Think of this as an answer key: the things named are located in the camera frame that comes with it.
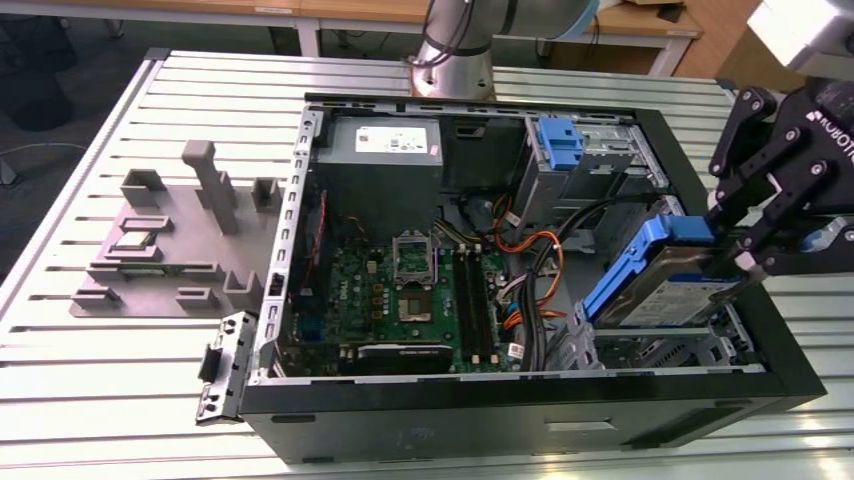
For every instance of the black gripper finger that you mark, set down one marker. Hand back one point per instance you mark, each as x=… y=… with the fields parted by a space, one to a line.
x=754 y=167
x=783 y=207

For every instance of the hard disk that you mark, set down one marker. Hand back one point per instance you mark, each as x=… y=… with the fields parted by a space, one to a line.
x=667 y=300

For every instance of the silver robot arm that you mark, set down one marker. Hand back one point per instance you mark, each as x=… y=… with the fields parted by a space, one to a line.
x=453 y=75

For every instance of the metal disk bay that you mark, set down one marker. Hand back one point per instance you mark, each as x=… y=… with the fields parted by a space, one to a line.
x=667 y=332

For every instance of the wooden cabinet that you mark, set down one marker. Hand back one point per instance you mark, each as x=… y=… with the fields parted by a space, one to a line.
x=720 y=50

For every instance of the blue drive latch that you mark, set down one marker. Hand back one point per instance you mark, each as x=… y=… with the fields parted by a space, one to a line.
x=560 y=145

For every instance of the metal drive cage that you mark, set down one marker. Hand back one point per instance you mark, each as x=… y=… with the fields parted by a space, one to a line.
x=547 y=195

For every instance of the wooden desk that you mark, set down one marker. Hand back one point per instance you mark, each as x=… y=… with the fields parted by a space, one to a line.
x=650 y=30

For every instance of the black RAM slot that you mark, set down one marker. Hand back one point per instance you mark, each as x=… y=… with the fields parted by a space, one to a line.
x=467 y=305
x=484 y=305

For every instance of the locking lever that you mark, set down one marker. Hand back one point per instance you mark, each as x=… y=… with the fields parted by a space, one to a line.
x=435 y=270

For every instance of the gray power supply unit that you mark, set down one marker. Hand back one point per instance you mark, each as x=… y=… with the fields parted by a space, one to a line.
x=387 y=145

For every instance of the CPU socket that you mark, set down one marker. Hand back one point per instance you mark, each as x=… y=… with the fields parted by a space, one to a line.
x=416 y=309

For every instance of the green motherboard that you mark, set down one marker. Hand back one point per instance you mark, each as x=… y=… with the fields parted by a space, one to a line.
x=360 y=280

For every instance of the black PC case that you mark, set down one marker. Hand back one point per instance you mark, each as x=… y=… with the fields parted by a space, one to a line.
x=467 y=420

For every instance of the black graphics card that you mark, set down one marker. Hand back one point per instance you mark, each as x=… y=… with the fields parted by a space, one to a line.
x=400 y=357

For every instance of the gray parts rack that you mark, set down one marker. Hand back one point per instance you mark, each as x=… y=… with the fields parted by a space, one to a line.
x=193 y=250

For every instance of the green RAM stick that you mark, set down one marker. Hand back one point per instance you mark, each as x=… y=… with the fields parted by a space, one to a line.
x=149 y=272

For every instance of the silver CPU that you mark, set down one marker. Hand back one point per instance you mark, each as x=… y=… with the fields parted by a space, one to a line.
x=133 y=241

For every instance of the black chair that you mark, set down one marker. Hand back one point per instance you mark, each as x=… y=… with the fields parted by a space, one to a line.
x=33 y=75

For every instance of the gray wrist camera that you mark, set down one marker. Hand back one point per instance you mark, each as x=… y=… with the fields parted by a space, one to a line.
x=807 y=30

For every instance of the metal case latch bracket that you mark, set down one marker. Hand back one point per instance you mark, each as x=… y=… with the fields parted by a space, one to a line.
x=229 y=360

